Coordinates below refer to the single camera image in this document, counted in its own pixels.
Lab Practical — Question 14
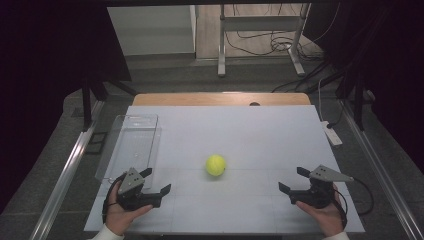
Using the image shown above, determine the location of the person's left hand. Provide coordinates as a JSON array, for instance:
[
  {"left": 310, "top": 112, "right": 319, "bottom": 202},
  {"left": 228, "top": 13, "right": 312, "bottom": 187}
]
[{"left": 104, "top": 181, "right": 154, "bottom": 236}]

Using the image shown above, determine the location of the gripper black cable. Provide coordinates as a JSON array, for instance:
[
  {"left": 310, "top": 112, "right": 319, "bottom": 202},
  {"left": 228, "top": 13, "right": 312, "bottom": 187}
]
[
  {"left": 332, "top": 177, "right": 375, "bottom": 230},
  {"left": 101, "top": 173, "right": 128, "bottom": 225}
]

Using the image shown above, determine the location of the white power strip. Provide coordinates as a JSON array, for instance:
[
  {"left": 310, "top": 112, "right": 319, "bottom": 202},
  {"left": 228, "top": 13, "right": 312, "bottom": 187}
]
[{"left": 320, "top": 120, "right": 344, "bottom": 147}]

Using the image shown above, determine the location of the yellow tennis ball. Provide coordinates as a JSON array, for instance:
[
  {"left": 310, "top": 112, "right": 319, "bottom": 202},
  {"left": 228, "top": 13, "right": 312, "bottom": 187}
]
[{"left": 204, "top": 153, "right": 227, "bottom": 177}]

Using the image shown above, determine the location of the white cabinet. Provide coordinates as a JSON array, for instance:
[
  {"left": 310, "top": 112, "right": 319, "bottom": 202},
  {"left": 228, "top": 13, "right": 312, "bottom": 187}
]
[{"left": 107, "top": 4, "right": 198, "bottom": 57}]

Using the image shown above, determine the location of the dark curtain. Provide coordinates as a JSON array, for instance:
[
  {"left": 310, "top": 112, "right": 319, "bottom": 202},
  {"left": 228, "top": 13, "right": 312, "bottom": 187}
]
[
  {"left": 303, "top": 0, "right": 424, "bottom": 174},
  {"left": 0, "top": 0, "right": 132, "bottom": 214}
]

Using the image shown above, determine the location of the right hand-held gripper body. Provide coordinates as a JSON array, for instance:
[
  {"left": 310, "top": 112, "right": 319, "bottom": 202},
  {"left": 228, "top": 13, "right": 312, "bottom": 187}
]
[{"left": 288, "top": 164, "right": 354, "bottom": 210}]

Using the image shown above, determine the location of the tangle of black floor cables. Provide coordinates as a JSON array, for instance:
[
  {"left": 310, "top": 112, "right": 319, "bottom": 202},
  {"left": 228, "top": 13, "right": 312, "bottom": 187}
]
[{"left": 224, "top": 3, "right": 341, "bottom": 94}]

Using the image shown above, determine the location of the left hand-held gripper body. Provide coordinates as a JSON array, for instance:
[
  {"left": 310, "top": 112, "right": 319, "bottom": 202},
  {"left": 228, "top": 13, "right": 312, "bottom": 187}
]
[{"left": 116, "top": 167, "right": 164, "bottom": 212}]

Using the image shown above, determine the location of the white board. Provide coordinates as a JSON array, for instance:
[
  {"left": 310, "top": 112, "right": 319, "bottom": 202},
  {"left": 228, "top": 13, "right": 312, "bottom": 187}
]
[{"left": 83, "top": 105, "right": 366, "bottom": 234}]

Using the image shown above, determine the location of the wooden table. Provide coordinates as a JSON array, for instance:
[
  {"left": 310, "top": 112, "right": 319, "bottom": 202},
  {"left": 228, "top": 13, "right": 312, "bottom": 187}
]
[{"left": 132, "top": 92, "right": 312, "bottom": 107}]

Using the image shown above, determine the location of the person's right hand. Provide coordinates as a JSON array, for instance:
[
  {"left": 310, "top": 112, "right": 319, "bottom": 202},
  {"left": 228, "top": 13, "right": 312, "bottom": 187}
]
[{"left": 295, "top": 191, "right": 346, "bottom": 238}]

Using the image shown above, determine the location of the black floor plate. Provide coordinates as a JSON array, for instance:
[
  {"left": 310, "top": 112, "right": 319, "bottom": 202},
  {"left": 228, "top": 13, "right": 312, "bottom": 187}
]
[{"left": 84, "top": 131, "right": 108, "bottom": 155}]

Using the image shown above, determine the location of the black metal stand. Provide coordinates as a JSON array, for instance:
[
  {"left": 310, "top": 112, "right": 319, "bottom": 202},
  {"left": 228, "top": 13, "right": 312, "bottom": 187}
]
[
  {"left": 335, "top": 74, "right": 368, "bottom": 132},
  {"left": 80, "top": 75, "right": 138, "bottom": 132}
]

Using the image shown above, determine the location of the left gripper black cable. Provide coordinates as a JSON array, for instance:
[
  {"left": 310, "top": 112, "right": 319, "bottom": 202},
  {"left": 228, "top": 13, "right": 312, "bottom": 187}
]
[{"left": 101, "top": 173, "right": 128, "bottom": 225}]

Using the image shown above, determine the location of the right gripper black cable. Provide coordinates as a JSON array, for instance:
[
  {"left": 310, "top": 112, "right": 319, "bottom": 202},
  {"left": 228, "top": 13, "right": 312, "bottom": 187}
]
[{"left": 332, "top": 177, "right": 375, "bottom": 230}]

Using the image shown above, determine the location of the aluminium rail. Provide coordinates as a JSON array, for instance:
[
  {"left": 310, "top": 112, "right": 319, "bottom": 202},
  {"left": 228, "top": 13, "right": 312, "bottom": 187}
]
[
  {"left": 29, "top": 99, "right": 105, "bottom": 240},
  {"left": 339, "top": 99, "right": 424, "bottom": 240}
]

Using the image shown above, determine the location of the clear plastic container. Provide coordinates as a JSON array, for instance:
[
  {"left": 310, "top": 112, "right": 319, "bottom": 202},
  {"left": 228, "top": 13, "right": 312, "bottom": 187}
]
[{"left": 94, "top": 113, "right": 163, "bottom": 191}]

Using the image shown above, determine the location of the grey metal desk frame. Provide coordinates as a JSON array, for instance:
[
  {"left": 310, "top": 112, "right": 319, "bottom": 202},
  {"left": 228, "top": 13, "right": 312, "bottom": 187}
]
[{"left": 217, "top": 3, "right": 312, "bottom": 78}]

